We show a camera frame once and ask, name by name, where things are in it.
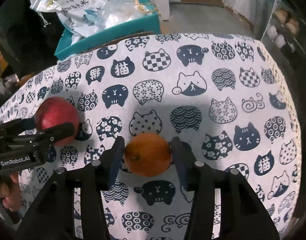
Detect white rice bag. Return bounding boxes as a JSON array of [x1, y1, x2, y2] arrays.
[[30, 0, 107, 37]]

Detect cat pattern tablecloth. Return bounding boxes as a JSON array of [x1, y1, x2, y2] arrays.
[[0, 33, 301, 235]]

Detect left hand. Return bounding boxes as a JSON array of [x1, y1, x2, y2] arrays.
[[0, 172, 22, 212]]

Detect hanging dark coats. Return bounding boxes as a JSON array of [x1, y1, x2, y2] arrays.
[[0, 0, 64, 77]]

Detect clear plastic bag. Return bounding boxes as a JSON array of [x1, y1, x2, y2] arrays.
[[95, 0, 149, 31]]

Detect shoe rack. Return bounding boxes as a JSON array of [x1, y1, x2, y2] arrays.
[[263, 0, 306, 60]]

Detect medium orange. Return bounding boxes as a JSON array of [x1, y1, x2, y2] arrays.
[[123, 133, 172, 177]]

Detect teal cardboard box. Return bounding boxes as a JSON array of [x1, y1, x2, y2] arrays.
[[54, 0, 161, 61]]

